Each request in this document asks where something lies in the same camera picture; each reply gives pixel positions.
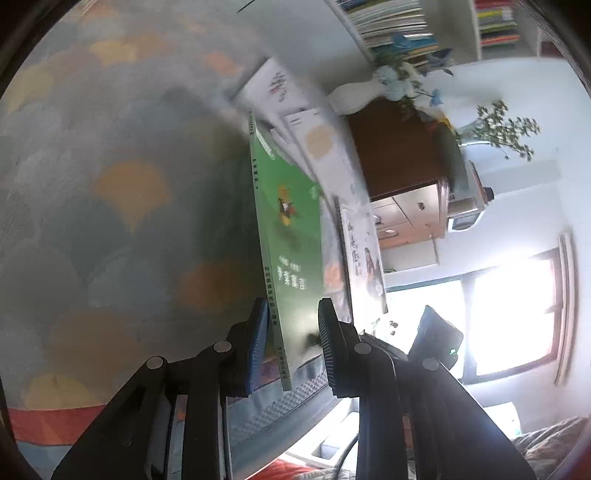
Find green sprig bouquet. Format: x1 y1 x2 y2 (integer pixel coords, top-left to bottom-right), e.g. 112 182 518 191
475 99 541 161

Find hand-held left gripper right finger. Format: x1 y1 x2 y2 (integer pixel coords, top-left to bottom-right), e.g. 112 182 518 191
318 298 536 480

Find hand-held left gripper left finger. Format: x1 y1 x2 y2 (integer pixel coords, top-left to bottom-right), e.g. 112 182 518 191
51 296 271 480

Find grey cloth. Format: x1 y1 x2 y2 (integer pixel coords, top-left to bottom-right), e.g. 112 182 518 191
512 415 589 476

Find row of white and blue books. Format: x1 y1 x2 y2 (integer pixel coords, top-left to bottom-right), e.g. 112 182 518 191
344 0 439 56

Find window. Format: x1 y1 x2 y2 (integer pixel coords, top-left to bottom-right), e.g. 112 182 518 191
455 233 580 386

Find blue and white flower bouquet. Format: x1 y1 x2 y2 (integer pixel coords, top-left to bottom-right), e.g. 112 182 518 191
374 32 455 121

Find white book with small text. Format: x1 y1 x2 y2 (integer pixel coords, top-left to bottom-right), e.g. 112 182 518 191
281 108 352 195

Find grey tablecloth with orange leaves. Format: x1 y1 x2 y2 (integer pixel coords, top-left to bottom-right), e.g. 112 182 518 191
0 0 356 462

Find glass vase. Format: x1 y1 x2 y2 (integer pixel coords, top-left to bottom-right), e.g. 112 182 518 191
455 122 492 148

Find red patterned rug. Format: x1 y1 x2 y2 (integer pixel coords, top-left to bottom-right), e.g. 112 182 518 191
259 455 365 480

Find green book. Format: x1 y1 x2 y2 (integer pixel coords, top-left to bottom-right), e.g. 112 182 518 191
247 108 324 392

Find brown wooden cabinet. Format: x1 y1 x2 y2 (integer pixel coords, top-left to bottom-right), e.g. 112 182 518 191
346 97 458 273

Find white book with brown-robed figure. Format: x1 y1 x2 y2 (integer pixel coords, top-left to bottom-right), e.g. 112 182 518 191
233 58 324 139

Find row of red and green books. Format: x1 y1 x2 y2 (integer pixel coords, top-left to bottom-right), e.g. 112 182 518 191
475 0 520 47

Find white bookshelf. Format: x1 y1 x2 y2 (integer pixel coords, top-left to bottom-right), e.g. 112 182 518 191
323 0 543 63

